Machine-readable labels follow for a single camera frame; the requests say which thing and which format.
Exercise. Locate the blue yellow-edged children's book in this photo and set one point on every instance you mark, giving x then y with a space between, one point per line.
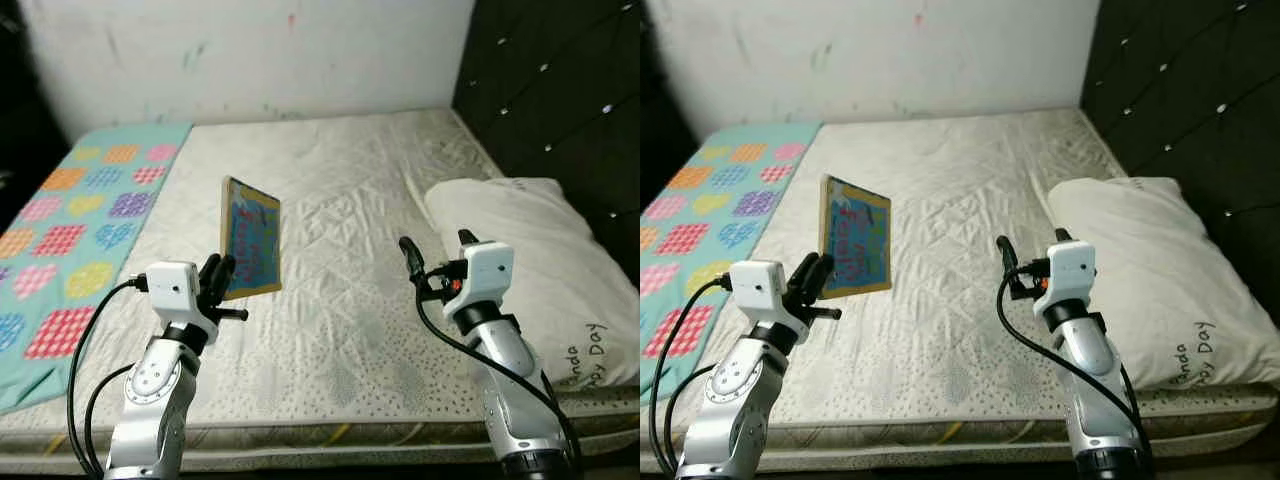
250 235
860 235

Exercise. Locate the white pillow with grey lettering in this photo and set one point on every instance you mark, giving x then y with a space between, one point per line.
540 260
1160 260

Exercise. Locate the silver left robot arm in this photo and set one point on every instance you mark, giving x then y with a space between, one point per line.
730 400
150 400

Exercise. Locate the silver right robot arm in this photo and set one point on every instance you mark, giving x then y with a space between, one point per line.
1095 390
515 390

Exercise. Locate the beige quilted mattress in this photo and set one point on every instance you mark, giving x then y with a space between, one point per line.
950 180
340 180

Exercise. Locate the teal blanket with colourful shapes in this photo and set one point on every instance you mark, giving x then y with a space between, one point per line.
90 220
710 220

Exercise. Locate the grey bed base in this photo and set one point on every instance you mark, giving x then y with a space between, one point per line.
300 455
950 450

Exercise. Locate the black tufted headboard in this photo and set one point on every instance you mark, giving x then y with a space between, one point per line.
1190 90
560 90

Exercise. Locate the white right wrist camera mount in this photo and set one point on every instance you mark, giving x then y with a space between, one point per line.
1072 270
490 272

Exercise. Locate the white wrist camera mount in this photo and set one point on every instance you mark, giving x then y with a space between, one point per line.
1072 270
490 272
758 290
170 292

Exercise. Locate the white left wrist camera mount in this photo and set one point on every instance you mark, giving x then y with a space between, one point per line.
758 290
170 292

